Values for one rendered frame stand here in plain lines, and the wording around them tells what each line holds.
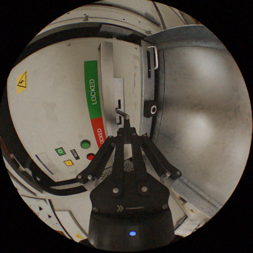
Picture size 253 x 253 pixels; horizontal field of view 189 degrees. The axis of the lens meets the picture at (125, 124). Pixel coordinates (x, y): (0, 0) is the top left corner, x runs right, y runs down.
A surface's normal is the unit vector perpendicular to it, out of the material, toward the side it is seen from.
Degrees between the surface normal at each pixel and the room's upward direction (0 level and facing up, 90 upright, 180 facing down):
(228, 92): 0
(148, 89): 90
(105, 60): 90
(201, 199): 90
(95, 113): 90
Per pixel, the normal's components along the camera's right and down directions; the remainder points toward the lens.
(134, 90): 0.51, 0.39
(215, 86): -0.86, 0.26
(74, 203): 0.16, -0.69
